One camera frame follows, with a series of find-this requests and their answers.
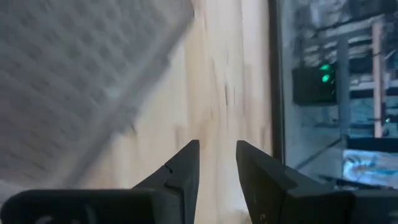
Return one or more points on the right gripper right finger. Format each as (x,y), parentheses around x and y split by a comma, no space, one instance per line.
(264,186)

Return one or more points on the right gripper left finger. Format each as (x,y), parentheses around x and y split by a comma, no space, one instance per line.
(186,174)

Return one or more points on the black device with green lights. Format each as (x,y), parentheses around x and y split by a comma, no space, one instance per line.
(311,90)

